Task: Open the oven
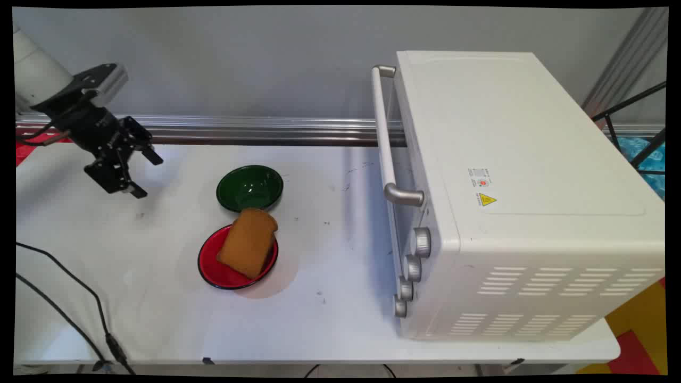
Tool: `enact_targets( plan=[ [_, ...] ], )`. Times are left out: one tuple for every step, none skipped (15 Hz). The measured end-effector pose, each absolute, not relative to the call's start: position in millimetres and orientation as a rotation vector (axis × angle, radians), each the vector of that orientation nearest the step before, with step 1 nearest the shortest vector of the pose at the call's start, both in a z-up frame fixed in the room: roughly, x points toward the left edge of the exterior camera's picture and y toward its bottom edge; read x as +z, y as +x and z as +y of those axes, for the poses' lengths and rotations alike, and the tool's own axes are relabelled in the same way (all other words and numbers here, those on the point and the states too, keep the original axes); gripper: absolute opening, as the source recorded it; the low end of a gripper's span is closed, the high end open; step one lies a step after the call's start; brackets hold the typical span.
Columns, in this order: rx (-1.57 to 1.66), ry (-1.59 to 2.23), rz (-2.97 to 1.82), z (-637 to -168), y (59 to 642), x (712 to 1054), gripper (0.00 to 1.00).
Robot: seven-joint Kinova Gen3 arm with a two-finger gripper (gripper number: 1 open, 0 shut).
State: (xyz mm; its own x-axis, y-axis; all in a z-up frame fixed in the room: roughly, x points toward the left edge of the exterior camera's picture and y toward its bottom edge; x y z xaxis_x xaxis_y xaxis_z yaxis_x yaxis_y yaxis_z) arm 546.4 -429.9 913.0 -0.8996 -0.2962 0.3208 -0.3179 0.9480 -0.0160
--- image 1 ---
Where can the white toaster oven body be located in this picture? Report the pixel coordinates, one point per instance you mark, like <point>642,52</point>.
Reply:
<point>532,186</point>

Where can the green bowl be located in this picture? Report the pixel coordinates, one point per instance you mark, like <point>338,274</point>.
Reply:
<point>250,187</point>

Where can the blue patterned sheet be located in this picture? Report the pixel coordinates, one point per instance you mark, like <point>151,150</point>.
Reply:
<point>652,165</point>

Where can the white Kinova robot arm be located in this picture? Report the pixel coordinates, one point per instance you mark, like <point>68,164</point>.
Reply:
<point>34,69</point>

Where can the brown bread slice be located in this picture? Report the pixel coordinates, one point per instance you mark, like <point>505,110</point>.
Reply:
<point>247,242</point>

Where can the aluminium profile post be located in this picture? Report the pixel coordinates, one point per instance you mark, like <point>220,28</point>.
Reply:
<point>628,58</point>

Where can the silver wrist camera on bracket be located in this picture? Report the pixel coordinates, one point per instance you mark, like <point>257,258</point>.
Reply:
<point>106,80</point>

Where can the red plate with black rim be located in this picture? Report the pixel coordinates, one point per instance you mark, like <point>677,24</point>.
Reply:
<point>218,266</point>

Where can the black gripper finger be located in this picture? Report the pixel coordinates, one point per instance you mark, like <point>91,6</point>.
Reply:
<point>142,139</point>
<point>114,173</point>

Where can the black metal frame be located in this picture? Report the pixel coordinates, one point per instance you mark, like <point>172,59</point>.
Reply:
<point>646,151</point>

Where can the aluminium rail behind table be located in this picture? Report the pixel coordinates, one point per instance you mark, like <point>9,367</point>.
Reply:
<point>239,129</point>

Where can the red cloth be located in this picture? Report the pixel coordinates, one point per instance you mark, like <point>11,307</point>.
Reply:
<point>29,150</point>

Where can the yellow red foam floor mat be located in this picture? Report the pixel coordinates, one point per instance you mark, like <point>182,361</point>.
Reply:
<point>638,330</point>

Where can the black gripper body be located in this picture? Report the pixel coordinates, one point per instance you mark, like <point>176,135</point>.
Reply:
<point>96,130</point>

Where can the silver oven knob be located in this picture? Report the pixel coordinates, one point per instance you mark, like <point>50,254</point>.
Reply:
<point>406,289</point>
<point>422,242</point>
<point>400,307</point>
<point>413,267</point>

